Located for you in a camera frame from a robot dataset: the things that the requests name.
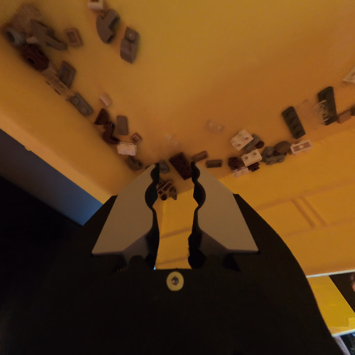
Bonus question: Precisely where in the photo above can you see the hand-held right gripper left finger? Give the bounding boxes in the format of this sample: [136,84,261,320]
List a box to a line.
[91,163,161,269]

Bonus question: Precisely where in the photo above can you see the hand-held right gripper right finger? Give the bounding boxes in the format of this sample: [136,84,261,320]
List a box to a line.
[187,162,259,269]

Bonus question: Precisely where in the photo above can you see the small toy bricks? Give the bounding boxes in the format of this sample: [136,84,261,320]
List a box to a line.
[2,0,355,201]

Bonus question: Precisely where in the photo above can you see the yellow plastic bin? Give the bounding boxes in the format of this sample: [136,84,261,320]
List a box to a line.
[306,275,355,337]
[0,0,355,278]

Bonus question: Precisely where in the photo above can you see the grey desk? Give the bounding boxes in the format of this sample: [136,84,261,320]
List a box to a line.
[0,129,104,226]

